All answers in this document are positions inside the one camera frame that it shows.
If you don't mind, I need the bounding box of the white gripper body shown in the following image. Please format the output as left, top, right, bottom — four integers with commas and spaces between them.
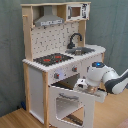
74, 78, 99, 93

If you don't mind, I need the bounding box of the white oven door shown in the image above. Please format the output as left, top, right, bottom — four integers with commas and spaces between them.
49, 86, 107, 128

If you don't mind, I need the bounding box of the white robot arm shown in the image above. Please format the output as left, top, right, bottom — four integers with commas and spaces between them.
74, 62, 128, 94

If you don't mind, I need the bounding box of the wooden toy kitchen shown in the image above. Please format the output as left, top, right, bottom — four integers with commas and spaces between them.
22, 2, 105, 128

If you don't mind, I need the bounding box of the red right stove knob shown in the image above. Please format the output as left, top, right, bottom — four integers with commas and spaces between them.
71, 66, 79, 73

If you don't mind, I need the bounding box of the red stove knob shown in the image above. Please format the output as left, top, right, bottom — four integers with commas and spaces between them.
71, 66, 79, 73
54, 73, 59, 79

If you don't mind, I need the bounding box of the red left stove knob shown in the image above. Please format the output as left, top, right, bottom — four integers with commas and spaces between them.
54, 73, 59, 79

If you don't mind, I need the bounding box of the grey toy sink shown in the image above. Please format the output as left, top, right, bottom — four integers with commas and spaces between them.
65, 47, 95, 55

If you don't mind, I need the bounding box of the black toy stovetop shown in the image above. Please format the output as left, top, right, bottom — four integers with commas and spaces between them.
34, 53, 71, 67

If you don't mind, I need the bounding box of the black toy faucet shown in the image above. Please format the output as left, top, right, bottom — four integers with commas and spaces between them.
67, 33, 82, 49

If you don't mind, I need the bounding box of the white toy microwave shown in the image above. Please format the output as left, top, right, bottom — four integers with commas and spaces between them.
66, 3, 90, 21

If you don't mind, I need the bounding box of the grey range hood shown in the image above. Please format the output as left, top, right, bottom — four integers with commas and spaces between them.
35, 5, 64, 27

